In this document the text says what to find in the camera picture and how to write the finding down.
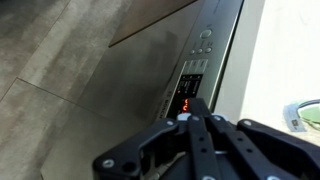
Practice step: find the clear glass cup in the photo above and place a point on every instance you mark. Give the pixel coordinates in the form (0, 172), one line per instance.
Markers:
(295, 116)

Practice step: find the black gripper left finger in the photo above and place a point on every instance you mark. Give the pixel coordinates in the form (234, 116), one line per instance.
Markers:
(160, 150)

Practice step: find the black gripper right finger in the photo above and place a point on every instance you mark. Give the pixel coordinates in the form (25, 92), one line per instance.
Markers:
(260, 150)

